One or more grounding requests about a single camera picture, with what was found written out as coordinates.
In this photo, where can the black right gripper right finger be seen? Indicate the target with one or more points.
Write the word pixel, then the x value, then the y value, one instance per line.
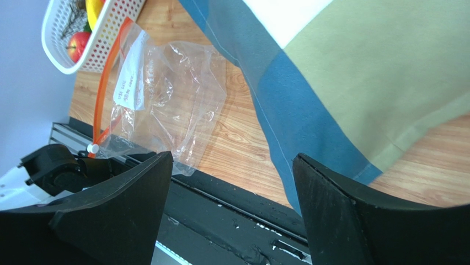
pixel 350 223

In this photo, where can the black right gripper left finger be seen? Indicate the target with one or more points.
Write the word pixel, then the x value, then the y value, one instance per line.
pixel 91 224

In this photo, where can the clear orange zip top bag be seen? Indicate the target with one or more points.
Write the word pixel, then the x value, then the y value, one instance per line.
pixel 158 98

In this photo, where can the red fake apple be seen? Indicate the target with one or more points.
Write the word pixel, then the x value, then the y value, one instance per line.
pixel 77 44

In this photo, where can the green fake chili pepper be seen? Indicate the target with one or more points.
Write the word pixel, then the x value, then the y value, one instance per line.
pixel 87 29

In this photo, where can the yellow fake banana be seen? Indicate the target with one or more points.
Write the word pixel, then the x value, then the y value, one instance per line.
pixel 93 9

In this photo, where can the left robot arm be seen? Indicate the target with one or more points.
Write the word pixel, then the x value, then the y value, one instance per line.
pixel 52 172

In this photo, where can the blue beige checkered pillow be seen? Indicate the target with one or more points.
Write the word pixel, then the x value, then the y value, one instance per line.
pixel 352 84

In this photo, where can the white perforated plastic basket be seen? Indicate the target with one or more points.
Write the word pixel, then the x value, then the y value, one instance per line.
pixel 100 42

